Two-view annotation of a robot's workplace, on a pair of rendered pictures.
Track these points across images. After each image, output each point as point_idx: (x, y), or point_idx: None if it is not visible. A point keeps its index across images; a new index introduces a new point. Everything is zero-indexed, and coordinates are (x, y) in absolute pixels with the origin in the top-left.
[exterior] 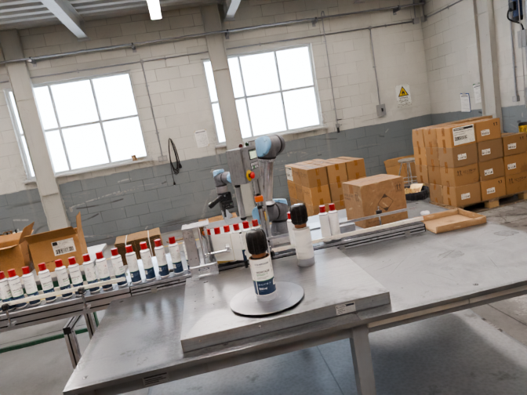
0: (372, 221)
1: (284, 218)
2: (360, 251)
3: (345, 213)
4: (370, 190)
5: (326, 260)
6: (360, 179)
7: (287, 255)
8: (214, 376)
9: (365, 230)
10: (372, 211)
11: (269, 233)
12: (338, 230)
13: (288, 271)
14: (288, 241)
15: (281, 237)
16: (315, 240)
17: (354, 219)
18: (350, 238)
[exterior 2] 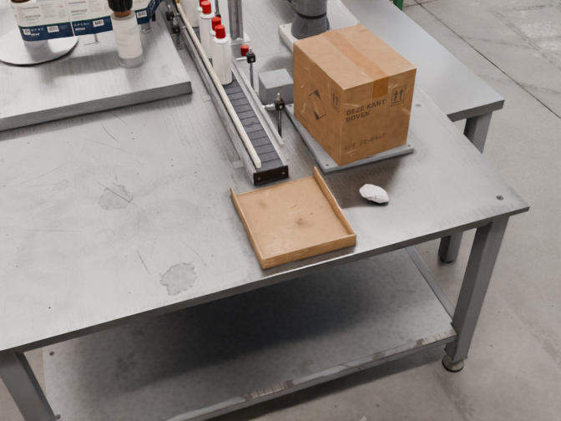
0: (300, 114)
1: (299, 10)
2: (194, 114)
3: (456, 98)
4: (303, 63)
5: (130, 76)
6: (367, 42)
7: (189, 46)
8: None
9: (224, 99)
10: (301, 98)
11: (229, 8)
12: (217, 69)
13: (112, 50)
14: (289, 48)
15: (285, 34)
16: (203, 57)
17: (242, 78)
18: (218, 93)
